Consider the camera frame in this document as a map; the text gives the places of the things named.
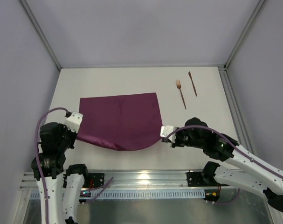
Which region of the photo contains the copper fork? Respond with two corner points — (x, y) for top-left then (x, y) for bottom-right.
(176, 80), (186, 109)

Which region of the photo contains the aluminium right side rail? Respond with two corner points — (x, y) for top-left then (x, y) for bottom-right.
(218, 65), (254, 153)

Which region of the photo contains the purple satin napkin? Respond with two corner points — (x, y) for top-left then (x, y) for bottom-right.
(77, 93), (162, 151)

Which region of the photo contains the aluminium corner post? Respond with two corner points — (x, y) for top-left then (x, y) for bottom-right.
(224, 0), (268, 70)
(18, 0), (62, 71)

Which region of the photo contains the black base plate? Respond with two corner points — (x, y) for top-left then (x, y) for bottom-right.
(186, 170), (208, 187)
(83, 173), (105, 189)

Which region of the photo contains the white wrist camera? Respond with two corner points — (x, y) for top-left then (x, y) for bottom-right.
(63, 112), (83, 133)
(160, 126), (178, 142)

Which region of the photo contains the copper knife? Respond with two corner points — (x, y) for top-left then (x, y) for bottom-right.
(188, 71), (198, 97)

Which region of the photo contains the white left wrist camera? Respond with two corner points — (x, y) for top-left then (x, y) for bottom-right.
(63, 112), (83, 133)

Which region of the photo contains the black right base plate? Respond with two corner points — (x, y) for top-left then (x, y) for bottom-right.
(186, 170), (208, 187)

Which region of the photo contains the aluminium right corner post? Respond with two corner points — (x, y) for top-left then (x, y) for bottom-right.
(224, 0), (268, 70)

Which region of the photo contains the aluminium rail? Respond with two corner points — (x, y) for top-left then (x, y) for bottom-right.
(218, 65), (254, 153)
(20, 169), (249, 192)

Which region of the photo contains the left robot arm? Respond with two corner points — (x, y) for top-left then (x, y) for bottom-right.
(31, 122), (89, 224)

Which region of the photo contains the aluminium front rail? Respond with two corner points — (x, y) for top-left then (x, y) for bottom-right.
(20, 169), (249, 192)

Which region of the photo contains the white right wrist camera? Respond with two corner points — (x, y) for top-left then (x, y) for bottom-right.
(160, 126), (178, 142)

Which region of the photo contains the aluminium left corner post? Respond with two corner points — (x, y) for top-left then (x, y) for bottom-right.
(18, 0), (62, 71)

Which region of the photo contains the slotted grey cable duct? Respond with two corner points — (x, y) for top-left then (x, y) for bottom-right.
(29, 189), (206, 200)

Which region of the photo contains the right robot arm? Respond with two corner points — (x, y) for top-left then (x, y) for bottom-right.
(160, 118), (283, 213)

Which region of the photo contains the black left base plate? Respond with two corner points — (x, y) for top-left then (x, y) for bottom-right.
(83, 173), (105, 189)

